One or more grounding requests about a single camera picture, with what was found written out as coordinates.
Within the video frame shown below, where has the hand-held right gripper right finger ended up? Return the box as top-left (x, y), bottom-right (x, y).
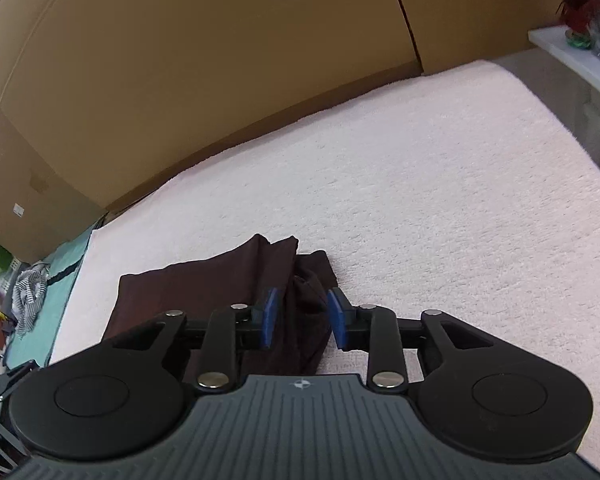
top-left (326, 286), bottom-right (497, 393)

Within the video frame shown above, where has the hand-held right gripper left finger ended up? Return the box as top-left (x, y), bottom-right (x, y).
top-left (100, 286), bottom-right (281, 393)

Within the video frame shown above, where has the dark maroon shirt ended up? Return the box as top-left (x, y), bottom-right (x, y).
top-left (102, 232), bottom-right (340, 377)

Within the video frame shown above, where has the black white striped cloth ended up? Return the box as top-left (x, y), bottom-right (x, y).
top-left (9, 261), bottom-right (50, 338)

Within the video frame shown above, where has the teal cloth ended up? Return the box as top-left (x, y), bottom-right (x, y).
top-left (2, 215), bottom-right (108, 372)

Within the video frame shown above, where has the white towel-covered table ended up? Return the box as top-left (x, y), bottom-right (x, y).
top-left (47, 59), bottom-right (600, 463)

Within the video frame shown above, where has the dark brown cardboard box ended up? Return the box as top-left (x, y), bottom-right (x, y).
top-left (0, 77), bottom-right (110, 267)

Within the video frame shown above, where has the large cardboard box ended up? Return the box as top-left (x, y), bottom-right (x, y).
top-left (0, 0), bottom-right (427, 211)

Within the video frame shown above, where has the white side table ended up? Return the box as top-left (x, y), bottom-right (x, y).
top-left (527, 25), bottom-right (600, 111)

